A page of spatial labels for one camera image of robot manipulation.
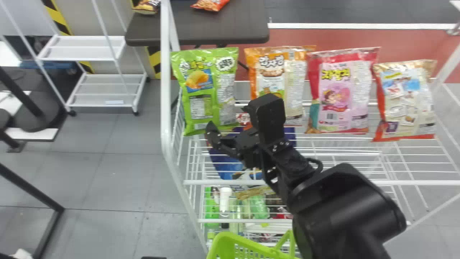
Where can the gold snack packet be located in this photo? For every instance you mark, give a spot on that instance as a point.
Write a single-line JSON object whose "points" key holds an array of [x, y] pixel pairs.
{"points": [[404, 100]]}

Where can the green basket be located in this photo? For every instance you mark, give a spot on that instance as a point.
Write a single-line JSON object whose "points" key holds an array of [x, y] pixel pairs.
{"points": [[222, 246]]}

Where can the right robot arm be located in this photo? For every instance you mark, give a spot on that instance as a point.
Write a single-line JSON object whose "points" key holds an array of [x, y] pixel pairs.
{"points": [[345, 212]]}

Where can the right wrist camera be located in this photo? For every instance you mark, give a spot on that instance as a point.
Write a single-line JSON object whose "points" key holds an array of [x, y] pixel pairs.
{"points": [[267, 115]]}

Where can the green snack packet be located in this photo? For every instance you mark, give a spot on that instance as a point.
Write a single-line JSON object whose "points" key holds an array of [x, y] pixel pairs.
{"points": [[201, 90]]}

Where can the white shelf trolley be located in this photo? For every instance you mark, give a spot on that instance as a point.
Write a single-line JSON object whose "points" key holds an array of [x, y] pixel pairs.
{"points": [[86, 50]]}

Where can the yellow black striped post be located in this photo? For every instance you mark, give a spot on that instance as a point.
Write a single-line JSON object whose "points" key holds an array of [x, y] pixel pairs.
{"points": [[59, 19], [155, 61]]}

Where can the white bottle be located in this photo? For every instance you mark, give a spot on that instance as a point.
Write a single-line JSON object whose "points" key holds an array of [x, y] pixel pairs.
{"points": [[225, 201]]}

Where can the small orange snack packet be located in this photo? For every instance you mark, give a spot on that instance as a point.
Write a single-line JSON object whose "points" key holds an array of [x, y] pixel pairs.
{"points": [[210, 4]]}

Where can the red pink snack packet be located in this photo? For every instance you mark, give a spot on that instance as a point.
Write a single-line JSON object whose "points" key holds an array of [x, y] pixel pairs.
{"points": [[341, 93]]}

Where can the blue snack packet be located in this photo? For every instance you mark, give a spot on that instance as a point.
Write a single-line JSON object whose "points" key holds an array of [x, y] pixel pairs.
{"points": [[226, 167]]}

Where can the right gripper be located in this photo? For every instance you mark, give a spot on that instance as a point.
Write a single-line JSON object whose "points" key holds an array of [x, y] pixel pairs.
{"points": [[242, 145]]}

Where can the dark side table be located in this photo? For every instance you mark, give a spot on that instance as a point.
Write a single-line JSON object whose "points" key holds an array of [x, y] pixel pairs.
{"points": [[215, 28]]}

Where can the brown yellow snack packet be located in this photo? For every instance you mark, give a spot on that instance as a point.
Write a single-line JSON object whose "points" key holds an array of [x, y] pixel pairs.
{"points": [[145, 5]]}

